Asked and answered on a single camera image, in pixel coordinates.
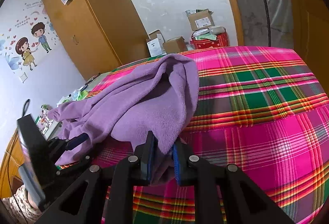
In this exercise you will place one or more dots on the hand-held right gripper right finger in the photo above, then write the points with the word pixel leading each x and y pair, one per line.
pixel 176 164

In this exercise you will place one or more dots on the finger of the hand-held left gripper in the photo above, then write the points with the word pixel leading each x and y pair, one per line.
pixel 77 163
pixel 77 141

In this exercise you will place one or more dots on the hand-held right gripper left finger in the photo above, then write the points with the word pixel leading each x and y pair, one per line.
pixel 148 159

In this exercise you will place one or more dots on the purple fleece pants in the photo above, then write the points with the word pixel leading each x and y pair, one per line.
pixel 154 100

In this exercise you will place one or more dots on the grey filing cabinet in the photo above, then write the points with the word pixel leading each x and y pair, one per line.
pixel 50 128

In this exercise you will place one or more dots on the small toy figurine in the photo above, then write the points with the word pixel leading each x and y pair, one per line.
pixel 44 110

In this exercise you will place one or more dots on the glass top folding table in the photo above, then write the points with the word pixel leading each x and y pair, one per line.
pixel 97 79

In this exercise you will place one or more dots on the pink plaid bed sheet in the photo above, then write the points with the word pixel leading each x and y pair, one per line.
pixel 257 123

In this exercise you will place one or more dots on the white cardboard box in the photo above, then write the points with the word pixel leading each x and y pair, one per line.
pixel 155 45

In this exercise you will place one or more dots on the plain brown cardboard box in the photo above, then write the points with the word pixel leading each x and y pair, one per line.
pixel 174 45

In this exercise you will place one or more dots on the wooden wardrobe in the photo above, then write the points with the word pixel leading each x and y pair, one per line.
pixel 102 21

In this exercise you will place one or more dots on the red patterned storage box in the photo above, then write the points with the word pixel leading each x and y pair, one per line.
pixel 210 42

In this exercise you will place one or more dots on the clear plastic wrapped package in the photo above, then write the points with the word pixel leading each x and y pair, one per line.
pixel 213 31

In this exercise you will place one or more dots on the open labelled cardboard box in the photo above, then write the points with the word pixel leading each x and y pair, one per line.
pixel 201 21

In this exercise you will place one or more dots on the translucent plastic door curtain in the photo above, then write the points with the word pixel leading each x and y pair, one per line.
pixel 259 0

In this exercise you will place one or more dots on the wooden door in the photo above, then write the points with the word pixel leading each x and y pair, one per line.
pixel 313 21

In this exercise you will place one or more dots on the wooden bed frame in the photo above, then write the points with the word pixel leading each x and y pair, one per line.
pixel 9 162

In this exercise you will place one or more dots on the white wall socket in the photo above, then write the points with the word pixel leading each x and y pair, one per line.
pixel 23 77

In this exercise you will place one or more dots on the cartoon couple wall sticker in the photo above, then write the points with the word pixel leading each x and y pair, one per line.
pixel 24 49

